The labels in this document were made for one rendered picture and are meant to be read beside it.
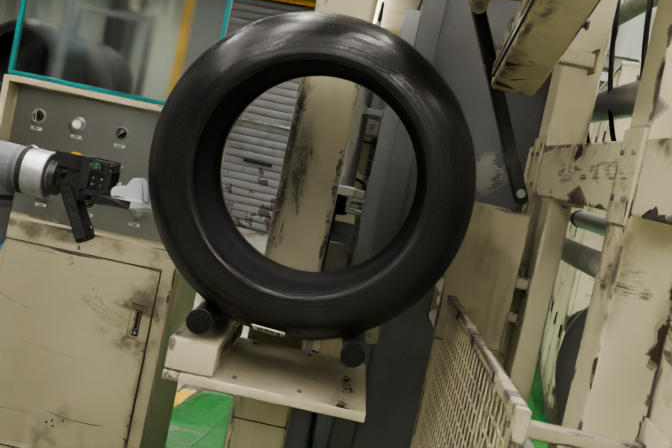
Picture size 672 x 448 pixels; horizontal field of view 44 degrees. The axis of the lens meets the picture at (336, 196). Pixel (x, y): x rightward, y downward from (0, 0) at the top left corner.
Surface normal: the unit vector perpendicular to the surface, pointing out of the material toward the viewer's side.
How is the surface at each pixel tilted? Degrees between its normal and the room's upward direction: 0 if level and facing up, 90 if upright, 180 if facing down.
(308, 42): 80
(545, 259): 90
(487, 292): 90
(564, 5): 162
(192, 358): 90
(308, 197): 90
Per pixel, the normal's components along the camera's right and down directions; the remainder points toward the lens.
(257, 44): -0.11, -0.13
